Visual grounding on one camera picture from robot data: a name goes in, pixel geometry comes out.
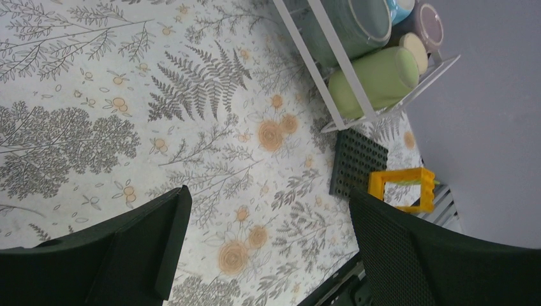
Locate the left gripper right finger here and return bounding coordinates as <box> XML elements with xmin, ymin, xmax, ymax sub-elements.
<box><xmin>349</xmin><ymin>190</ymin><xmax>540</xmax><ymax>305</ymax></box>

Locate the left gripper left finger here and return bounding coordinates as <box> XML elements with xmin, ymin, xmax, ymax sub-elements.
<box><xmin>1</xmin><ymin>186</ymin><xmax>192</xmax><ymax>305</ymax></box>

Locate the dark grey building plate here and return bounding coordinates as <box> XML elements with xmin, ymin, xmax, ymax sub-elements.
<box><xmin>329</xmin><ymin>129</ymin><xmax>388</xmax><ymax>199</ymax></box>

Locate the floral table mat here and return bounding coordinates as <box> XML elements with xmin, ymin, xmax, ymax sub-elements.
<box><xmin>0</xmin><ymin>0</ymin><xmax>424</xmax><ymax>306</ymax></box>

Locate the light green cup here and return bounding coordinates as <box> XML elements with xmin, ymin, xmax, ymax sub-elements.
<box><xmin>328</xmin><ymin>47</ymin><xmax>420</xmax><ymax>119</ymax></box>

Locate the cream cup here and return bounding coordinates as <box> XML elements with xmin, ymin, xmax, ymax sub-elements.
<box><xmin>388</xmin><ymin>32</ymin><xmax>429</xmax><ymax>75</ymax></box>

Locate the mauve cup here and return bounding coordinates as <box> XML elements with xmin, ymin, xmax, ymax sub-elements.
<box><xmin>391</xmin><ymin>1</ymin><xmax>444</xmax><ymax>54</ymax></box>

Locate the grey-green cup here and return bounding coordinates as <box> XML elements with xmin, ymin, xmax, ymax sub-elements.
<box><xmin>297</xmin><ymin>0</ymin><xmax>392</xmax><ymax>68</ymax></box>

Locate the light blue cup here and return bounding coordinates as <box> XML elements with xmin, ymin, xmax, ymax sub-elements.
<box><xmin>386</xmin><ymin>0</ymin><xmax>415</xmax><ymax>26</ymax></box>

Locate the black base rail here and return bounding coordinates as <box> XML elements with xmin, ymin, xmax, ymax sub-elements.
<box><xmin>297</xmin><ymin>252</ymin><xmax>373</xmax><ymax>306</ymax></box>

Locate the yellow building frame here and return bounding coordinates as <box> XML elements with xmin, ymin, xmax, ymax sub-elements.
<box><xmin>368</xmin><ymin>167</ymin><xmax>435</xmax><ymax>213</ymax></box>

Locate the white wire dish rack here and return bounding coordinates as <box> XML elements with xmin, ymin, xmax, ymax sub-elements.
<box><xmin>274</xmin><ymin>1</ymin><xmax>458</xmax><ymax>132</ymax></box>

